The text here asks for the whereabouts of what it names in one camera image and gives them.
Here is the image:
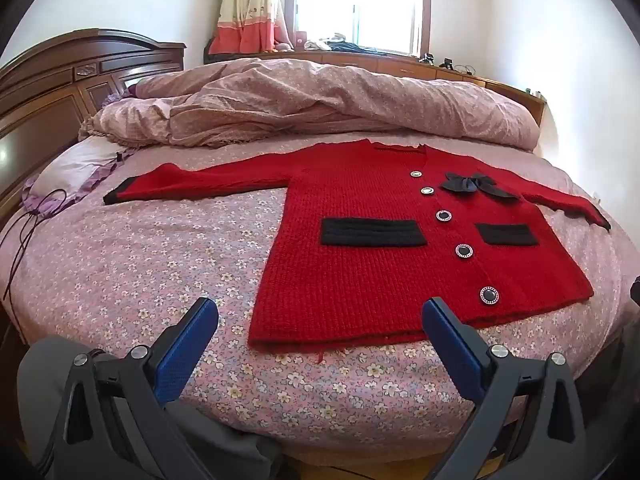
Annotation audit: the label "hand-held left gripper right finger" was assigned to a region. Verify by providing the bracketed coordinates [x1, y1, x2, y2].
[421, 296, 601, 480]

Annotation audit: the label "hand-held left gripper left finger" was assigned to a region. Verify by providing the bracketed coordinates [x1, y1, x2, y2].
[17, 296, 221, 480]

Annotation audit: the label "red knitted cardigan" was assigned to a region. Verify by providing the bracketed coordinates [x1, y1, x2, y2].
[102, 141, 613, 356]

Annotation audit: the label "clothes pile on windowsill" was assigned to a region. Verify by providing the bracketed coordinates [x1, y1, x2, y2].
[305, 34, 351, 52]

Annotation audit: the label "bed with pink floral sheet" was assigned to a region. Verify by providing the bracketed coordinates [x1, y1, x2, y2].
[0, 135, 636, 466]

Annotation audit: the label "lilac ruffled pillow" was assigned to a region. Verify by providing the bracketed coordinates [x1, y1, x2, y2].
[22, 135, 133, 218]

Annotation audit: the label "wooden window ledge cabinet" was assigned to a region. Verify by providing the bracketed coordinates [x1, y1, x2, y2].
[260, 50, 548, 126]

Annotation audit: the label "pink floral quilt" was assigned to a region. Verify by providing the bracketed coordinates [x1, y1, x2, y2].
[77, 57, 543, 153]

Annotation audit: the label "small black devices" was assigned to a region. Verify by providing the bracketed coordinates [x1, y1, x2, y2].
[420, 54, 476, 74]

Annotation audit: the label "dark wooden headboard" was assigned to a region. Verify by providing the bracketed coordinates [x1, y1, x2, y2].
[0, 29, 187, 226]

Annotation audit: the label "blue cloth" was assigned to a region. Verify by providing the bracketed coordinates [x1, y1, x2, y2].
[332, 42, 401, 56]

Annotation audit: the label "cream and red curtain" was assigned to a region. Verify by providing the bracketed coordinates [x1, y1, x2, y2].
[207, 0, 286, 56]

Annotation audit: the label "wooden framed window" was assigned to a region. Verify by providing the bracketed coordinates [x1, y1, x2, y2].
[282, 0, 433, 58]

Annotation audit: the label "black cord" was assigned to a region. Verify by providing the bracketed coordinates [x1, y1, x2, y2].
[0, 189, 68, 306]

